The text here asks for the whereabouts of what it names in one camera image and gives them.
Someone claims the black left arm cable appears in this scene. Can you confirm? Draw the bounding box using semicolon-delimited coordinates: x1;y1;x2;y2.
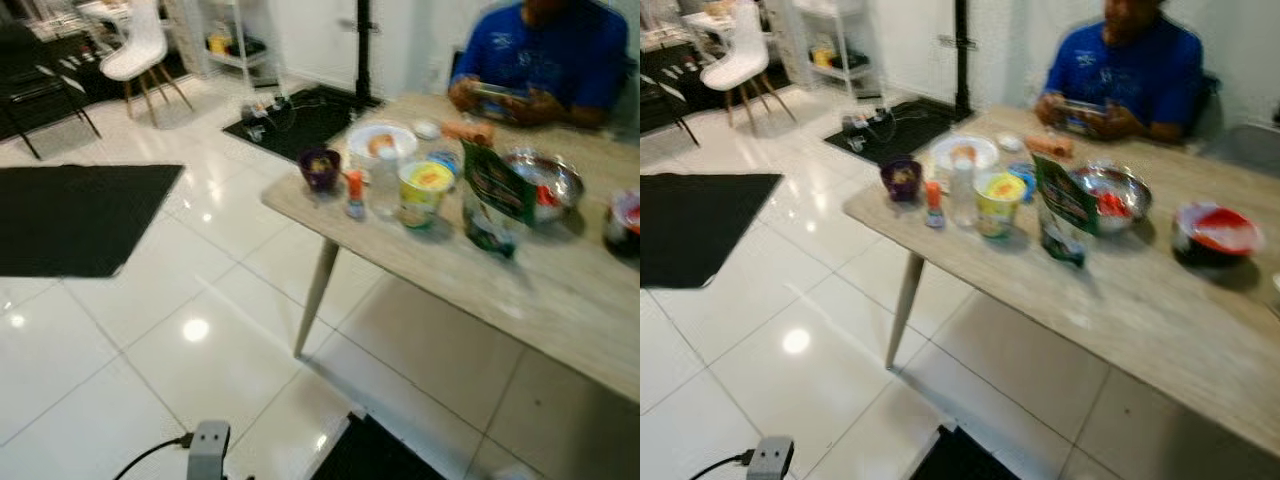
690;450;753;480
112;432;193;480

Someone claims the black metal chair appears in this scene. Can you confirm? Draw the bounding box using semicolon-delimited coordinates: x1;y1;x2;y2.
0;25;101;161
640;70;701;149

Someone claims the light wooden table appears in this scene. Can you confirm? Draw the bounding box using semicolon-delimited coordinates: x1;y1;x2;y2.
262;93;641;401
843;105;1280;461

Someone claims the black stand pole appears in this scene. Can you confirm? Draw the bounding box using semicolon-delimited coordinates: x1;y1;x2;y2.
353;0;374;101
951;0;974;116

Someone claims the white shelf rack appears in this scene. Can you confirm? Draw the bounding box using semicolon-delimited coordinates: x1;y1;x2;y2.
200;0;281;86
795;0;871;96

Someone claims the clear plastic water bottle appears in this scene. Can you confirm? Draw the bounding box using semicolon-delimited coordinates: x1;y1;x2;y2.
950;152;978;229
370;140;403;219

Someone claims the yellow cup noodle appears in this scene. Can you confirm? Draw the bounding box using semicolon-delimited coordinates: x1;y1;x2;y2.
398;160;456;231
975;170;1029;239

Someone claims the white plate with food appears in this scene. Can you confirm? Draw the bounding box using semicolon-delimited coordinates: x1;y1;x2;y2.
346;122;419;163
930;134;1001;173

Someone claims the steel bowl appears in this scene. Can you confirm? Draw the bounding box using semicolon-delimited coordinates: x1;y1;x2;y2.
1070;163;1153;236
503;148;585;223

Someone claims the dark green snack bag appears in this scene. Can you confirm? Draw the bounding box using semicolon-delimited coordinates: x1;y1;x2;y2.
1032;153;1101;269
460;142;538;259

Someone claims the power strip with plugs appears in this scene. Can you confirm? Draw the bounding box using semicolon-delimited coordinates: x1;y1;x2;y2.
842;108;896;151
240;95;293;141

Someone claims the white chair with wooden legs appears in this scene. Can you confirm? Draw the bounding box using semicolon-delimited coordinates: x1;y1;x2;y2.
98;0;196;126
700;0;798;129

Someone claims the person in blue shirt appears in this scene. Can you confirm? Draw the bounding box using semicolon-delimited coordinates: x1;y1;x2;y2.
1035;0;1206;143
447;0;633;131

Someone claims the large black floor mat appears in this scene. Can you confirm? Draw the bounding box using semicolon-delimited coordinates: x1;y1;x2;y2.
0;165;186;279
640;173;784;291

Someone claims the black bowl with red lid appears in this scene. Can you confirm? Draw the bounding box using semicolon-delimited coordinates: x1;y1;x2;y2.
1172;200;1266;269
604;190;641;259

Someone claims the orange sausage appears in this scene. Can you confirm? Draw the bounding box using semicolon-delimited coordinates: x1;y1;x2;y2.
441;120;496;146
1025;133;1076;159

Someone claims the handheld phone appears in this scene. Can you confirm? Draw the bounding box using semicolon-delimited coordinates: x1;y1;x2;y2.
1058;98;1111;133
470;83;526;113

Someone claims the small black floor mat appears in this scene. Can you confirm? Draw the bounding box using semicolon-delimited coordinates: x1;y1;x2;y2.
310;412;446;480
908;425;1021;480

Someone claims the black mat with cables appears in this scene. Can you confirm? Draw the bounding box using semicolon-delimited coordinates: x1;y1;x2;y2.
824;97;971;166
222;85;381;163

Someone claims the dark purple cup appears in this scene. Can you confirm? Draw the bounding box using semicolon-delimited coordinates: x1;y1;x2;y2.
300;148;343;194
880;155;923;206

